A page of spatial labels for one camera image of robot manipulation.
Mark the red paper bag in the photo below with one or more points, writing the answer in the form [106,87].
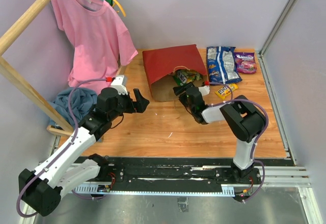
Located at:
[161,65]

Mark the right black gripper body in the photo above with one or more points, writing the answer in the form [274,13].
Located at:
[184,98]

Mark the blue cloth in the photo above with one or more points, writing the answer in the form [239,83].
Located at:
[81,102]

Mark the green snack packet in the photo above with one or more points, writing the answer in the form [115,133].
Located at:
[183,76]

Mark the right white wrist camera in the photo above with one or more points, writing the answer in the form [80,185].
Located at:
[204,89]

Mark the yellow M&M's packet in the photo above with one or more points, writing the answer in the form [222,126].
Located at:
[226,91]

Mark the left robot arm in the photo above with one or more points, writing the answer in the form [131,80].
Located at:
[44,187]

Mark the wooden clothes rack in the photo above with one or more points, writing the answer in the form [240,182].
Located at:
[43,56]

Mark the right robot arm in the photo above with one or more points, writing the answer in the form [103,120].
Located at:
[246,119]

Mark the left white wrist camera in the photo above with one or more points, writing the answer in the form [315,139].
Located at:
[119,83]

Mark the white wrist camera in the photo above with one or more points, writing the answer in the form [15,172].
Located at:
[119,83]
[204,89]

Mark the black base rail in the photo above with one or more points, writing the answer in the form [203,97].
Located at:
[200,177]

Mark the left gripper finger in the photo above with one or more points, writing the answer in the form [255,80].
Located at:
[138,96]
[141,104]

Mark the purple snack packet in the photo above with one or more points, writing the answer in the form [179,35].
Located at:
[245,62]

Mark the pink t-shirt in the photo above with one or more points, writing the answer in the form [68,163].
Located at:
[100,39]

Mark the blue Doritos chip bag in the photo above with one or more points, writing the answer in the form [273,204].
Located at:
[221,65]

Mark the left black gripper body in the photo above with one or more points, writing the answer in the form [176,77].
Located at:
[125,105]

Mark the aluminium frame post right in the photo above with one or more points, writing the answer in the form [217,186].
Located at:
[280,21]

